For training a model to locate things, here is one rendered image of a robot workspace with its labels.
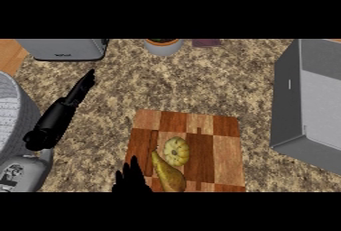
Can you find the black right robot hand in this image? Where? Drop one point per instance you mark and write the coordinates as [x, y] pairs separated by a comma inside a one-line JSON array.
[[132, 180]]

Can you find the white plant pot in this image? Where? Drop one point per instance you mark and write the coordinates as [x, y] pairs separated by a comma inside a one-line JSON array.
[[163, 47]]

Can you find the pale yellow pattypan squash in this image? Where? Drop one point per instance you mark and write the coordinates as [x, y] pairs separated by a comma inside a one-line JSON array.
[[177, 151]]

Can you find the yellow-brown pear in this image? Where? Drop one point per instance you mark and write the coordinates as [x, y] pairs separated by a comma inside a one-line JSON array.
[[169, 176]]

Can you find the grey toaster appliance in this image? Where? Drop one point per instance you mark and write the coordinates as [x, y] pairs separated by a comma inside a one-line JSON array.
[[67, 49]]

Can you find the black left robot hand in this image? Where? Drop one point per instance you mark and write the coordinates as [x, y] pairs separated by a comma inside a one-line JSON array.
[[57, 117]]

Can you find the grey cardboard box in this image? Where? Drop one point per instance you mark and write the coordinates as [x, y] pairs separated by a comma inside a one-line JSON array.
[[306, 102]]

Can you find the grey ribbed round object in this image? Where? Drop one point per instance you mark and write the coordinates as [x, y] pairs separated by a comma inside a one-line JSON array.
[[14, 117]]

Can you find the checkered wooden cutting board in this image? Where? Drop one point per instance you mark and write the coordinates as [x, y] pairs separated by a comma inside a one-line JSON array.
[[202, 150]]

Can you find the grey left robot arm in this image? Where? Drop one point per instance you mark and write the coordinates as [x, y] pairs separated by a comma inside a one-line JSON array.
[[23, 172]]

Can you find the dark purple block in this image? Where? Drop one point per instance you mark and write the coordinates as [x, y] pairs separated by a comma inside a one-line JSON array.
[[208, 43]]

